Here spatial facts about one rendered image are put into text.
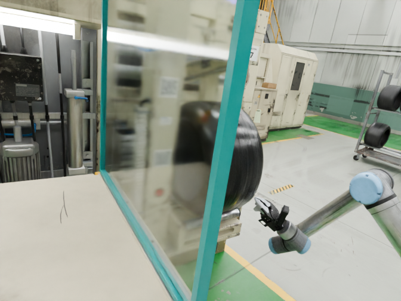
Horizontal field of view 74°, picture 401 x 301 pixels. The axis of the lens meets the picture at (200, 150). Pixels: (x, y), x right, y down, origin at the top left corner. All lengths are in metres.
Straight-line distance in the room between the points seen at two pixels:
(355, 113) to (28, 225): 12.49
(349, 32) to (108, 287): 13.11
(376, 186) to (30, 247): 1.08
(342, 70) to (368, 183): 12.01
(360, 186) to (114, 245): 0.94
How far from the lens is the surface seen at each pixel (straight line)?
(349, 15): 13.48
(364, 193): 1.20
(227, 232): 1.43
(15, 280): 0.54
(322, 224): 1.52
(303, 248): 1.47
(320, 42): 13.72
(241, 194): 1.20
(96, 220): 0.64
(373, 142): 6.66
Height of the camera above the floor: 1.62
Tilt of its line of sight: 18 degrees down
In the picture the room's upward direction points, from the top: 8 degrees clockwise
